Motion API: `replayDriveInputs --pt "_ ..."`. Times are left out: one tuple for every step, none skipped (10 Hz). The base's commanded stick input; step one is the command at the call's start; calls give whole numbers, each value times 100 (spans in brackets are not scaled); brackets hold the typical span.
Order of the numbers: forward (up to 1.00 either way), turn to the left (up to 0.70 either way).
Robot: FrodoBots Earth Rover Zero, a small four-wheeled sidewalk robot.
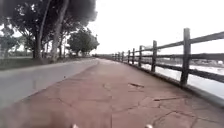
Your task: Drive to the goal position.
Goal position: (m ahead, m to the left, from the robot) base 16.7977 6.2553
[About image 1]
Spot water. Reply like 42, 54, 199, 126
133, 59, 224, 100

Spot red paved path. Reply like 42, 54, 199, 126
0, 58, 224, 128

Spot grey concrete strip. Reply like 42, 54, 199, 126
0, 58, 100, 108

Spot dark wooden rail fence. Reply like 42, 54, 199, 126
93, 27, 224, 88

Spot row of trees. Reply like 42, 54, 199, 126
0, 0, 100, 64

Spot grass strip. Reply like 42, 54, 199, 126
0, 55, 87, 71

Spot grey kerb under fence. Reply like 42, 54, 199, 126
113, 60, 224, 108

